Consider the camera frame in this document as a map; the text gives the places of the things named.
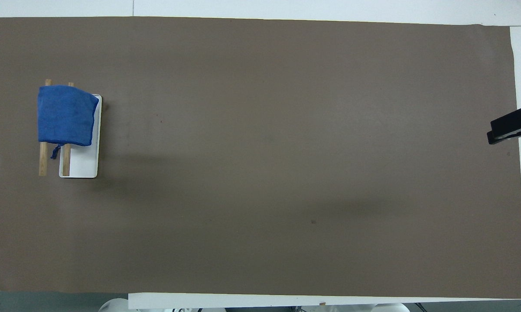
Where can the blue towel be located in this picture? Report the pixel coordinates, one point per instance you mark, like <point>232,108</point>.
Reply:
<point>65,116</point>

